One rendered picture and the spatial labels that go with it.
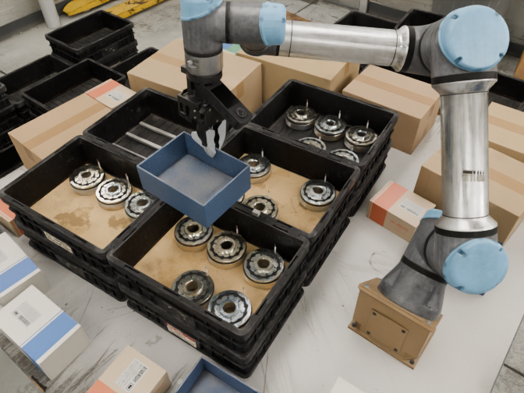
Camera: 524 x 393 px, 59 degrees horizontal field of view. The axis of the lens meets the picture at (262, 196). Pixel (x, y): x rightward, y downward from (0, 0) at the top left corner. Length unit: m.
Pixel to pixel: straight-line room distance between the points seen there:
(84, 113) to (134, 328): 0.79
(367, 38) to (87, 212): 0.89
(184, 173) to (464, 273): 0.63
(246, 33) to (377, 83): 0.99
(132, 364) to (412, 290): 0.66
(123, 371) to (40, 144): 0.81
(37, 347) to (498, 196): 1.26
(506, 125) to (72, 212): 1.39
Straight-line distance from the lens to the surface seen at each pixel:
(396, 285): 1.12
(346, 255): 1.41
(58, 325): 1.27
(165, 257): 1.25
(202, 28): 0.90
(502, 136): 1.70
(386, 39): 1.05
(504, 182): 1.53
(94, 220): 1.39
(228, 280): 1.19
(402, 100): 1.75
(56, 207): 1.47
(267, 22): 0.89
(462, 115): 0.95
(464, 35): 0.93
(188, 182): 1.09
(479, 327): 1.38
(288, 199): 1.36
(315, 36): 1.02
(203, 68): 0.93
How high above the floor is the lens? 1.82
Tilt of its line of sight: 46 degrees down
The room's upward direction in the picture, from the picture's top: 1 degrees counter-clockwise
